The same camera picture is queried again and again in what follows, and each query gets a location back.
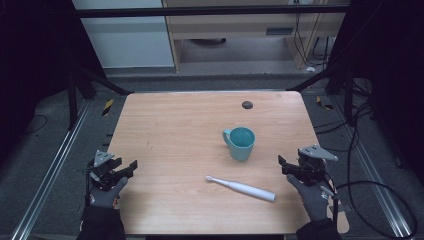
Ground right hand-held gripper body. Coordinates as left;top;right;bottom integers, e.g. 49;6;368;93
289;143;339;187

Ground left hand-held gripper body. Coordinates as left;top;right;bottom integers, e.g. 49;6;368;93
87;149;122;192

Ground teal cup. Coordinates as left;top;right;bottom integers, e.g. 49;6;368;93
222;126;257;163

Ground white electric toothbrush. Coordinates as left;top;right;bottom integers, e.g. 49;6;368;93
204;174;277;203

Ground person's left hand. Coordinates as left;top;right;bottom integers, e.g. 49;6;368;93
87;176;130;210

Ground person's right hand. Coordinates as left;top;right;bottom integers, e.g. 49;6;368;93
286;173;335;223

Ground yellow black floor tape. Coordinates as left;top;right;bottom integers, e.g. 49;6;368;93
315;95;335;111
101;97;115;117

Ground white cabinet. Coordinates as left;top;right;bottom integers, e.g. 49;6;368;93
71;0;176;70

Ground dark curtain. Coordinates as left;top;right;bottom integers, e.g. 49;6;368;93
0;0;108;164
328;0;424;186

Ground light wooden desk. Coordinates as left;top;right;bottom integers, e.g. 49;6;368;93
161;0;352;72

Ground black floor cables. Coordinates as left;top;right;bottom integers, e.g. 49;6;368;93
313;78;378;154

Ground aluminium floor rail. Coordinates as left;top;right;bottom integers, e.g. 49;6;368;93
9;99;93;240
333;95;415;240

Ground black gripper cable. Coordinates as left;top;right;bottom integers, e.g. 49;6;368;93
328;106;419;240

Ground thin black floor cable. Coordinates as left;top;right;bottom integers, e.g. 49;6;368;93
22;113;49;136

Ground black metal frame stand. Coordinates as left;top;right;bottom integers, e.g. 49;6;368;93
285;54;356;127
65;61;135;132

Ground black hanging desk cables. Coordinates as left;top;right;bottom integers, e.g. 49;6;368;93
292;12;336;68

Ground black horizontal frame bar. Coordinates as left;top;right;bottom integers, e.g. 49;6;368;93
74;4;350;19

